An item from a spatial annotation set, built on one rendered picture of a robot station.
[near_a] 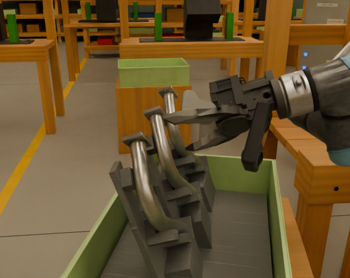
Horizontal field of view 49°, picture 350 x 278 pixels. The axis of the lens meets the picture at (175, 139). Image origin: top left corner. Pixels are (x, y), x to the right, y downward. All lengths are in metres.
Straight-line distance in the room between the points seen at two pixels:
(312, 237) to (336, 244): 1.09
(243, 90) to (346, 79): 0.17
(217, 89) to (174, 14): 7.67
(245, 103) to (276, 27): 1.17
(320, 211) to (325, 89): 0.84
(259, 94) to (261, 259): 0.44
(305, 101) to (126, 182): 0.33
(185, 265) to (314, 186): 0.69
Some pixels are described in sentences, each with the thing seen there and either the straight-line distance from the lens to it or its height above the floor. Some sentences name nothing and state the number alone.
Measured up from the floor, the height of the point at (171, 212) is 0.96.
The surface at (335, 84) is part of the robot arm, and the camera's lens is 0.68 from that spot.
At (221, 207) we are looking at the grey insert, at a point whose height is 0.85.
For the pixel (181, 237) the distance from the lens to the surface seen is 0.85.
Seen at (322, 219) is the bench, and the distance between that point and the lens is 1.48.
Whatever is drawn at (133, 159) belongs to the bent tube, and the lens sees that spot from 0.70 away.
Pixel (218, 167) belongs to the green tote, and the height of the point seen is 0.92.
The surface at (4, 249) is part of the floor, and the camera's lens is 2.58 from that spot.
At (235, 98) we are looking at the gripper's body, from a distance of 0.67.
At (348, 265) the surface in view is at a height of 0.62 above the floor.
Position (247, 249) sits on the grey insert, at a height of 0.85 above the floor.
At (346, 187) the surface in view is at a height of 0.81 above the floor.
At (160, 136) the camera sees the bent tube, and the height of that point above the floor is 1.15.
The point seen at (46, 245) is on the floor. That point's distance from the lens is 2.52.
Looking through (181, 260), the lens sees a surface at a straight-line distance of 0.85.
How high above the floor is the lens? 1.46
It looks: 22 degrees down
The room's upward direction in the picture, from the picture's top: straight up
